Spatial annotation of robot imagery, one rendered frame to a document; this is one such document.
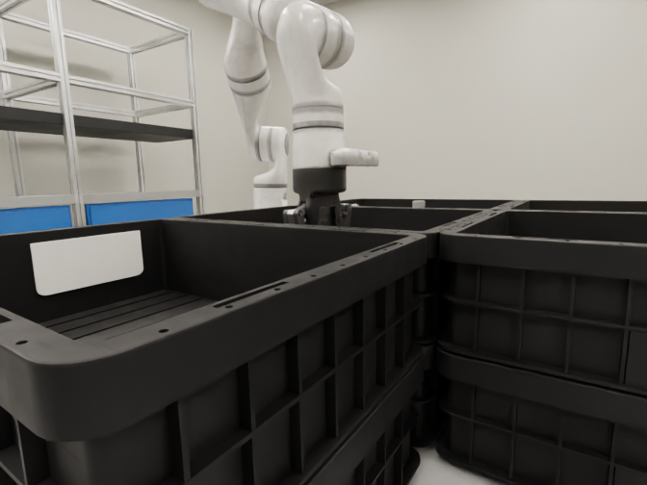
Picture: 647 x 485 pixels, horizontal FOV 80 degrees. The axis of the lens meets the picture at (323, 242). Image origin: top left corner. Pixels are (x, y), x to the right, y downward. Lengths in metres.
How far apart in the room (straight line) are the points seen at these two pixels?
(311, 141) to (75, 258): 0.32
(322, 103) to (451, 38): 3.55
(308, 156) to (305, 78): 0.10
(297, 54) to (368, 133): 3.63
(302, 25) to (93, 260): 0.38
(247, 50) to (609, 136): 3.22
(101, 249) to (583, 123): 3.56
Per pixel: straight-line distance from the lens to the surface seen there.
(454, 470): 0.45
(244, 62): 0.88
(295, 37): 0.53
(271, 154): 1.04
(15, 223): 2.34
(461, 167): 3.82
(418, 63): 4.07
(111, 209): 2.53
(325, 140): 0.51
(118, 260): 0.56
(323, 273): 0.21
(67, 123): 2.46
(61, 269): 0.54
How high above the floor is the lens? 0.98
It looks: 9 degrees down
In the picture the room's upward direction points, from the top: 1 degrees counter-clockwise
